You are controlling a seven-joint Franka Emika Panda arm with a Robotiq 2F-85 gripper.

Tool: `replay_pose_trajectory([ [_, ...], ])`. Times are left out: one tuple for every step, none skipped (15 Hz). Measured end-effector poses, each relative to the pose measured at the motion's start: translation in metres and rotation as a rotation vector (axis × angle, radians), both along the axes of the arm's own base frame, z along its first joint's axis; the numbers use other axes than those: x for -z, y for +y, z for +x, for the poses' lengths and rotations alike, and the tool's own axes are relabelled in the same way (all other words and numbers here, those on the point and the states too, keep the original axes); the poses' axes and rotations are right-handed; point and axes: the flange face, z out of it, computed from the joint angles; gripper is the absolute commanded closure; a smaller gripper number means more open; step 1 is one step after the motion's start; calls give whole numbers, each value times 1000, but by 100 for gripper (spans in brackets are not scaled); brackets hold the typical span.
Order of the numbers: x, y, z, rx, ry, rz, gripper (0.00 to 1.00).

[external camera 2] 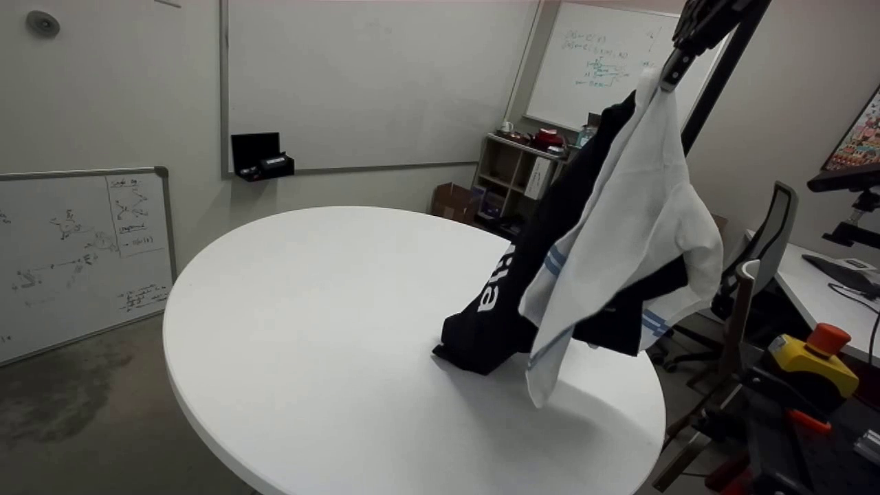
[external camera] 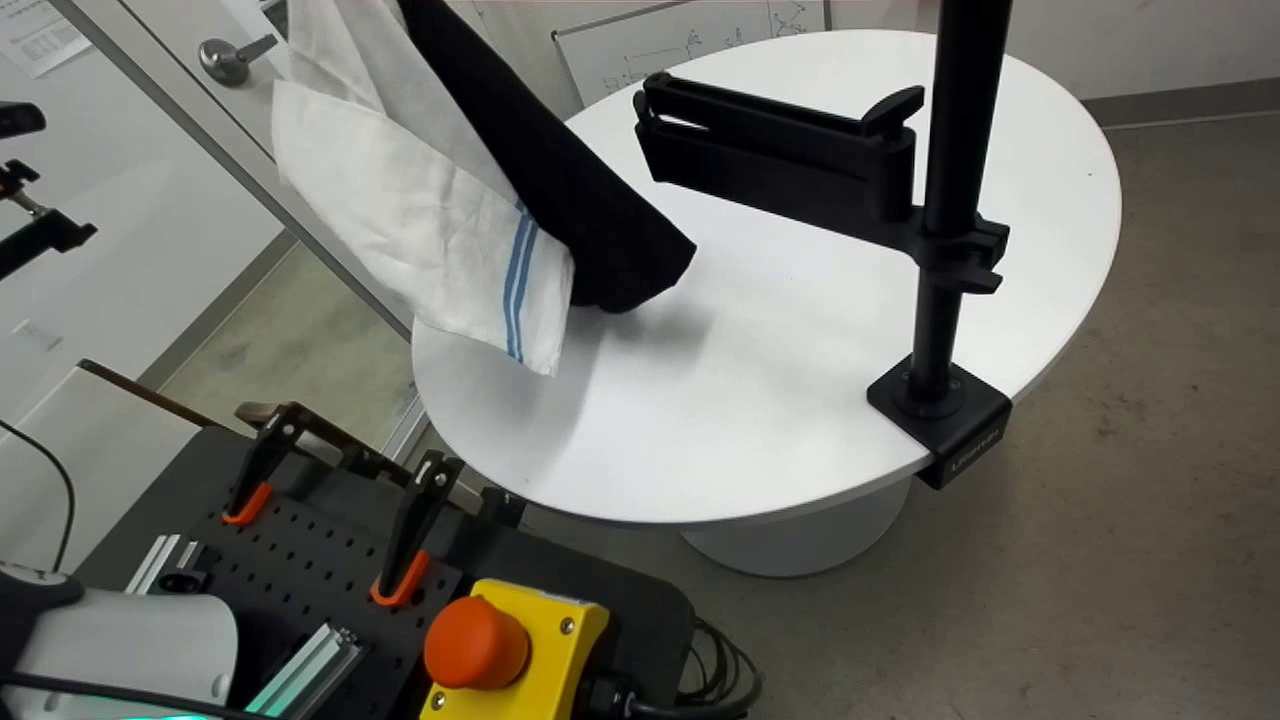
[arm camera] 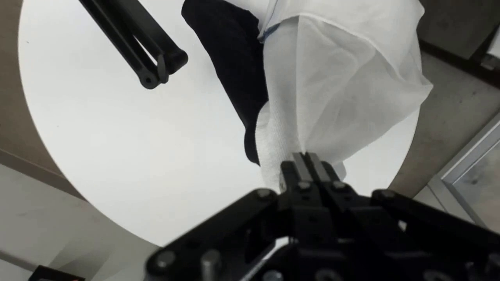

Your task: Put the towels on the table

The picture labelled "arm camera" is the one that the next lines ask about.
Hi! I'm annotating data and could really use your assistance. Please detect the black clamp pole stand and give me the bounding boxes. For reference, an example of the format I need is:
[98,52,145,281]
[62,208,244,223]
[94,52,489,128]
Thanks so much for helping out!
[76,0,190,91]

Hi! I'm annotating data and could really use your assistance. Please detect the dark navy towel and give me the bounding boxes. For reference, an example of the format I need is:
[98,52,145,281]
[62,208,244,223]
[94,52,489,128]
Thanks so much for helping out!
[179,0,270,167]

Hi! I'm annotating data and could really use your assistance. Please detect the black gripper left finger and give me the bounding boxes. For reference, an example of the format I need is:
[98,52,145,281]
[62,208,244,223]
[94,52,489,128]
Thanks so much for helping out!
[145,152,334,280]

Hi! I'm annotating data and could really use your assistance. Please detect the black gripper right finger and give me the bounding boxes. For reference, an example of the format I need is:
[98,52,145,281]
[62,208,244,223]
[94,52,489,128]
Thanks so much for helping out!
[306,152,500,262]

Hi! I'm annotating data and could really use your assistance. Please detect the glass wall metal frame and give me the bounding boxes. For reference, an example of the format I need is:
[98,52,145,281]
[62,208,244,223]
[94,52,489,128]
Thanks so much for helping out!
[415,113,500,227]

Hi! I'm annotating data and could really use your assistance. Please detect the white towel blue stripe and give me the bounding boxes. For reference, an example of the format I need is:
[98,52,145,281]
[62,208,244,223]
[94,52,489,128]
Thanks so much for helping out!
[226,0,434,191]

